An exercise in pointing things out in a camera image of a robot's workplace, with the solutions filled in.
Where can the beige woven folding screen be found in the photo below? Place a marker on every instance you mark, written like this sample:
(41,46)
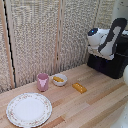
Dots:
(30,40)

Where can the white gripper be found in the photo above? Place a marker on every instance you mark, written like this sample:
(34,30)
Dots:
(101,54)

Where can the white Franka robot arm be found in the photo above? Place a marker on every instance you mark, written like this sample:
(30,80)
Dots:
(111,36)

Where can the pink cup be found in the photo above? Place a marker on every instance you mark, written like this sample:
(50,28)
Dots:
(42,82)

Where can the white plate with floral rim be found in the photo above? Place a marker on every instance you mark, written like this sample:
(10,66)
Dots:
(29,110)

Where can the yellow food piece in bowl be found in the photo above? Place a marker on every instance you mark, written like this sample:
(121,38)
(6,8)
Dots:
(58,79)

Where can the white bowl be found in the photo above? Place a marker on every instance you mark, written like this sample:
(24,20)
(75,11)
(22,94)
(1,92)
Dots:
(60,83)

